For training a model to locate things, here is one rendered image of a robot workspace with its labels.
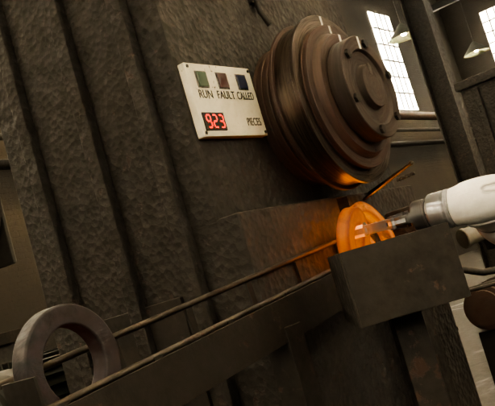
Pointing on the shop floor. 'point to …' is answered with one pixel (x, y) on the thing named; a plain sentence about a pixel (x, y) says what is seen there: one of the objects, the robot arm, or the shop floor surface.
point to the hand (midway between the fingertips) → (354, 232)
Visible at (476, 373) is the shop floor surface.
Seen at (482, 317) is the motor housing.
